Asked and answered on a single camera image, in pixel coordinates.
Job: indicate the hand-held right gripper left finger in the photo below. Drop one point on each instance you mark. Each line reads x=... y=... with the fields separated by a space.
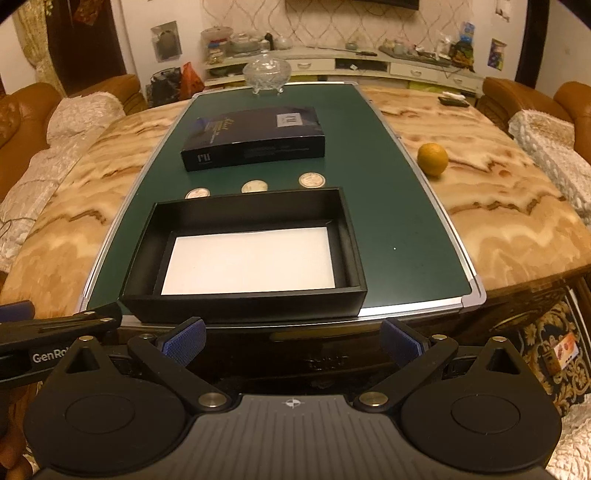
x=187 y=340

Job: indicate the colourful snack bag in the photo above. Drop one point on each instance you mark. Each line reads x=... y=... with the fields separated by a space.
x=462 y=56

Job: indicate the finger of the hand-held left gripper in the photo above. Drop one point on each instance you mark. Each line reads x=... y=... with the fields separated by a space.
x=16 y=313

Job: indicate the white lace armchair cover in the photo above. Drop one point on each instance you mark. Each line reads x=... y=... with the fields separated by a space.
x=554 y=143

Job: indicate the patterned floor rug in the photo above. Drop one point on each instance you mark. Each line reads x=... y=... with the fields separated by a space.
x=549 y=383

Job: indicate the black cardboard box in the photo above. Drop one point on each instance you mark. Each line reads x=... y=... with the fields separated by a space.
x=240 y=307

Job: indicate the black remote control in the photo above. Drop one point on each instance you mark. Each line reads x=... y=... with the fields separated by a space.
x=453 y=102

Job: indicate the white TV cabinet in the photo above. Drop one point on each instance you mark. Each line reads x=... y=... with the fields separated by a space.
x=415 y=71

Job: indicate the green board with metal frame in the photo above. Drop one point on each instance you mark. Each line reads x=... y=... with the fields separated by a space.
x=392 y=207

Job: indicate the red door decoration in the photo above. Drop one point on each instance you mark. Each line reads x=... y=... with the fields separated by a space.
x=87 y=11

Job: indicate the round silver coin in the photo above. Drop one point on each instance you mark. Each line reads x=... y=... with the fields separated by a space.
x=255 y=186
x=198 y=194
x=311 y=180

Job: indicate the beige patterned curtain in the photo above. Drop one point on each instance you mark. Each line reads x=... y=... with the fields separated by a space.
x=39 y=50

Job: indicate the red plastic bag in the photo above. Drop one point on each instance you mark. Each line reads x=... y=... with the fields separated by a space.
x=191 y=81

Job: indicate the glass lidded jar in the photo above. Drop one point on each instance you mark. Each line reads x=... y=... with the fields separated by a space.
x=217 y=44

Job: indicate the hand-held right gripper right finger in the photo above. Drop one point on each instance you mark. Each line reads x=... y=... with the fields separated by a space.
x=400 y=342

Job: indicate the white lace sofa cover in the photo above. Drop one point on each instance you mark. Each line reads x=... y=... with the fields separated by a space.
x=78 y=115

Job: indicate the red and white packet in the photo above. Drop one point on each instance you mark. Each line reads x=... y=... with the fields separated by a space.
x=565 y=350

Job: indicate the clear glass footed bowl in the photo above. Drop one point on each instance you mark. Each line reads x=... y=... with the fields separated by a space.
x=266 y=71

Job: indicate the grey wall photo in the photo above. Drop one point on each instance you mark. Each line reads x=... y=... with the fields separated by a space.
x=166 y=42

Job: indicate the orange fruit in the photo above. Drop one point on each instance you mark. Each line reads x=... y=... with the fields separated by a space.
x=433 y=159

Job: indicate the black plastic bag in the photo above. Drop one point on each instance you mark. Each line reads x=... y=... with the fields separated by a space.
x=164 y=87

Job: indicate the white tissue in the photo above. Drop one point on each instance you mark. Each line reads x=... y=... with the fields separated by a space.
x=455 y=95

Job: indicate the tea set tray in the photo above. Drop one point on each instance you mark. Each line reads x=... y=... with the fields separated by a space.
x=411 y=53

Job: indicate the brown leather sofa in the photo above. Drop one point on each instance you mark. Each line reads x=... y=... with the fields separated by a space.
x=18 y=120

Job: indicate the blue packet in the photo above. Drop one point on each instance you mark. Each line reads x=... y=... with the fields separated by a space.
x=468 y=32

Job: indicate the brown leather armchair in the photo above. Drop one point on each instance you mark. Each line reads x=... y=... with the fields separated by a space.
x=503 y=97

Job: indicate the wall-mounted television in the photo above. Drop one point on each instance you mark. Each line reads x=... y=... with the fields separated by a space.
x=351 y=3

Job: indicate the dark blue box lid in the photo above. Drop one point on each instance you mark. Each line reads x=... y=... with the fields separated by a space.
x=251 y=127

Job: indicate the colourful wall picture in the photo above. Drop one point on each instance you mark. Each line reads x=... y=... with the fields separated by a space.
x=498 y=54

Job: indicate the marble desktop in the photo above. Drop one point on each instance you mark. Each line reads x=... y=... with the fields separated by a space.
x=508 y=221

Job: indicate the dark wooden door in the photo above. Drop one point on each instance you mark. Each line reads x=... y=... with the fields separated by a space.
x=99 y=55

